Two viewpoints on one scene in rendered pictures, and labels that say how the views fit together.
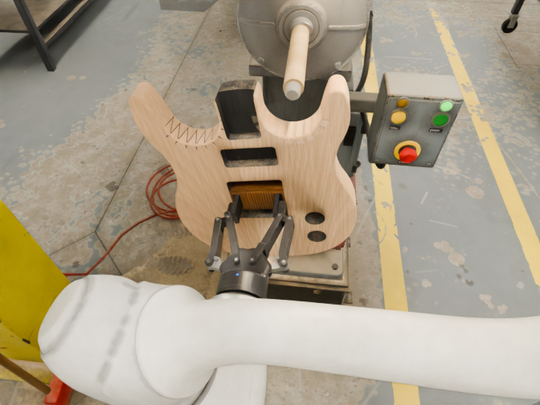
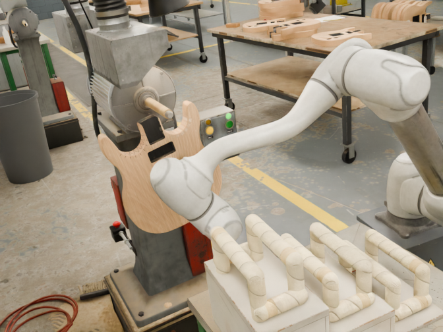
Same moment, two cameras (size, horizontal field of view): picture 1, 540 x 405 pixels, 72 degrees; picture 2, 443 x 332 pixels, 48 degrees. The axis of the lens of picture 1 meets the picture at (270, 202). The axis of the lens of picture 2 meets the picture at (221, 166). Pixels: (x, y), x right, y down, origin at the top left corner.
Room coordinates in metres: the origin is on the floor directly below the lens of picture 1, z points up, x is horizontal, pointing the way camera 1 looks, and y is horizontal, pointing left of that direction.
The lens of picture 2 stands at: (-0.89, 0.63, 1.76)
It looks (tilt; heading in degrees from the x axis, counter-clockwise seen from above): 25 degrees down; 329
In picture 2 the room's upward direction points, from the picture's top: 8 degrees counter-clockwise
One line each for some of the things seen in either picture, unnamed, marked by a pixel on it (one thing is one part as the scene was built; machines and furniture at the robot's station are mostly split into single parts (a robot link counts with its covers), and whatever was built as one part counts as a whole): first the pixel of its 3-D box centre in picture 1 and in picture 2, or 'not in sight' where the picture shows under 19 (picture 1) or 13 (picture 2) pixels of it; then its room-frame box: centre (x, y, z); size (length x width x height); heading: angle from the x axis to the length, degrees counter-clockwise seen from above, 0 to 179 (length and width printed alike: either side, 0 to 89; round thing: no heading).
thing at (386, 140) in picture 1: (392, 114); (203, 139); (0.79, -0.31, 0.99); 0.24 x 0.21 x 0.26; 174
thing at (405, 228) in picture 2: not in sight; (405, 212); (0.11, -0.75, 0.73); 0.22 x 0.18 x 0.06; 166
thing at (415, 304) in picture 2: not in sight; (410, 306); (-0.37, -0.12, 0.96); 0.11 x 0.03 x 0.03; 81
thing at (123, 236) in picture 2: not in sight; (124, 240); (1.15, 0.01, 0.46); 0.25 x 0.07 x 0.08; 174
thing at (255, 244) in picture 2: not in sight; (254, 239); (-0.14, 0.12, 1.15); 0.03 x 0.03 x 0.09
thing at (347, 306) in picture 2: not in sight; (351, 304); (-0.34, 0.04, 1.04); 0.11 x 0.03 x 0.03; 81
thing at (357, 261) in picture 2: not in sight; (338, 246); (-0.26, -0.02, 1.12); 0.20 x 0.03 x 0.03; 170
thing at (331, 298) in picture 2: not in sight; (331, 298); (-0.32, 0.07, 1.07); 0.03 x 0.03 x 0.09
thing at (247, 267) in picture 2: not in sight; (235, 253); (-0.21, 0.22, 1.20); 0.20 x 0.03 x 0.03; 170
